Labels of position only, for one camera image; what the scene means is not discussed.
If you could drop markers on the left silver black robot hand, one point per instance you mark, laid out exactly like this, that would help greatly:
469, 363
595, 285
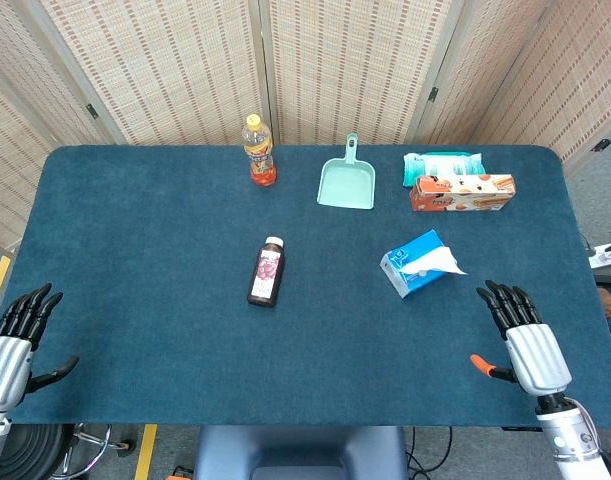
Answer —
7, 362

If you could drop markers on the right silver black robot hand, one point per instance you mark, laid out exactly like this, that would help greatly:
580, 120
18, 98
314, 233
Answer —
536, 358

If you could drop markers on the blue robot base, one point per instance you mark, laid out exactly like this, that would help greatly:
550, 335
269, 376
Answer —
300, 452

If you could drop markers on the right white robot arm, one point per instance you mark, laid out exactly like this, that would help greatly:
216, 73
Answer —
572, 440

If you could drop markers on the blue tissue pack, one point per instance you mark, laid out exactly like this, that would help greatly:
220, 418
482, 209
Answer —
419, 263

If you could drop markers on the chrome stool base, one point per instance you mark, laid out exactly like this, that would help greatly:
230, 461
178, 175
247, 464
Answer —
87, 447

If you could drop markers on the white power strip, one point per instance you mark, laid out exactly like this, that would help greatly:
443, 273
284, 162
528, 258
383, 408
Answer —
606, 254

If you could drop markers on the orange biscuit box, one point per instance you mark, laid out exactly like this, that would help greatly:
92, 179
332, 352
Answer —
461, 192

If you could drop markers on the green wet wipes pack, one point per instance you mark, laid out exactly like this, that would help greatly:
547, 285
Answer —
442, 164

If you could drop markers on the blue felt table mat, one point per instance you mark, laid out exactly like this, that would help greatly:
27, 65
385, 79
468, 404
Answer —
305, 285

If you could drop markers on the mint green dustpan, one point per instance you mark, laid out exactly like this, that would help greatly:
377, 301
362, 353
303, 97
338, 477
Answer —
347, 177

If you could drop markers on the dark purple juice bottle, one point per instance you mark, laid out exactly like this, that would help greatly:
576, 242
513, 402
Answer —
266, 272

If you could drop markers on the orange drink bottle yellow cap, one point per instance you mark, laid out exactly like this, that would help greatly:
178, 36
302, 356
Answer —
259, 152

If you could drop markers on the woven folding screen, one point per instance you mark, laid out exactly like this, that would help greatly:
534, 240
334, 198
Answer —
305, 70

